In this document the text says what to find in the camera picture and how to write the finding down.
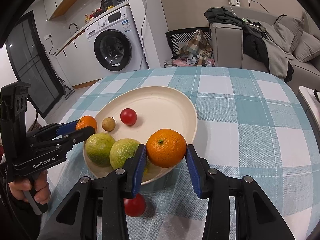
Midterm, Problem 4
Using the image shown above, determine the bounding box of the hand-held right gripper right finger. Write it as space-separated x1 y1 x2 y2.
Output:
186 144 297 240

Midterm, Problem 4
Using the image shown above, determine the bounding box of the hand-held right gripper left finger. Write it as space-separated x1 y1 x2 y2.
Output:
37 144 148 240

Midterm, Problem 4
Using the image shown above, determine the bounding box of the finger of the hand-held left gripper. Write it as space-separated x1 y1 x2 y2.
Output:
26 120 81 140
29 127 96 153

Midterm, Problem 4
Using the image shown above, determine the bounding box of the small orange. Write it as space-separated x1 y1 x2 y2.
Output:
75 115 97 132

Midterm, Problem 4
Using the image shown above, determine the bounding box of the yellow-green guava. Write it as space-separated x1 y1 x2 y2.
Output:
109 139 142 170

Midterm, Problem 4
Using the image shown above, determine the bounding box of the green guava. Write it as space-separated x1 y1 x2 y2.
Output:
85 132 117 167

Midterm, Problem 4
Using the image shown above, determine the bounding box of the brown longan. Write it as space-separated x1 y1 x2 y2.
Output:
102 117 116 132

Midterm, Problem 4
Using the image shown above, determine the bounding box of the large orange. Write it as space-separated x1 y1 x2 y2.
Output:
146 128 187 168

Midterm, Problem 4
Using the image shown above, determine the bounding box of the red cherry tomato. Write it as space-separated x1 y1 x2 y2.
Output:
124 193 146 217
120 108 137 126

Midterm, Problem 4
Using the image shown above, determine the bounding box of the cream round plate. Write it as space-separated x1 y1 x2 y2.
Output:
82 86 198 186

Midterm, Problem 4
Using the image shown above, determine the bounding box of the person's left forearm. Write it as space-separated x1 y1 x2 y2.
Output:
0 192 43 240

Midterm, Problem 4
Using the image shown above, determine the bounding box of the person's left hand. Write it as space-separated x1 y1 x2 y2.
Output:
9 170 51 204

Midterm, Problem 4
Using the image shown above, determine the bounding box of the floor mop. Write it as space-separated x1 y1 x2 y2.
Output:
58 76 75 100

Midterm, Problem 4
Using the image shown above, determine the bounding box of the white kitchen cabinet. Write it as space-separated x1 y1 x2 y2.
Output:
54 27 100 87

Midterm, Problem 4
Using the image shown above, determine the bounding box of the teal checked tablecloth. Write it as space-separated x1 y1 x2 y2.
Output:
37 66 320 240

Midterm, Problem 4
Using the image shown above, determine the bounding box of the dark glass door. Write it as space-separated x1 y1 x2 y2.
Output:
5 10 63 119

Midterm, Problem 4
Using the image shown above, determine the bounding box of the pink cloth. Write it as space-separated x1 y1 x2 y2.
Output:
164 56 215 67

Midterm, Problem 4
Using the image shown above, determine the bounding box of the white washing machine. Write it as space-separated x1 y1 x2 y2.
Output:
85 6 148 72

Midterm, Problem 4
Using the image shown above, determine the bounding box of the plaid cloth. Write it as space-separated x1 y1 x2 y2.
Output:
179 29 213 63

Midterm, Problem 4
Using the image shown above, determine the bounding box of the wooden upper cabinet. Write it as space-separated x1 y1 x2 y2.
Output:
44 0 92 22

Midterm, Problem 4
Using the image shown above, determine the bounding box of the grey sofa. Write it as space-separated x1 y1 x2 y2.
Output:
209 5 320 83

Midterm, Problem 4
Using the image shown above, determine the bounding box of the dark patterned laundry basket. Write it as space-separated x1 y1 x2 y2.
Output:
165 27 213 67

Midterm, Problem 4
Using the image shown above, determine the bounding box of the black rice cooker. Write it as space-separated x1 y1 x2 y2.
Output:
100 0 121 9

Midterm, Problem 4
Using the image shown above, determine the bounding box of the white side table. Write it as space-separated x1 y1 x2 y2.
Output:
299 86 320 130

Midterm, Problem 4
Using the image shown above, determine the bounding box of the black clothes pile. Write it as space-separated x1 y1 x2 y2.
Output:
204 7 270 73

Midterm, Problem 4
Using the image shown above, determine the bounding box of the grey hoodie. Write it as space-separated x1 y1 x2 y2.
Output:
260 21 295 83

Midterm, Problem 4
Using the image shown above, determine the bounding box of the grey sofa cushion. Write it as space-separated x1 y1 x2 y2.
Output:
292 31 320 63
274 14 305 53

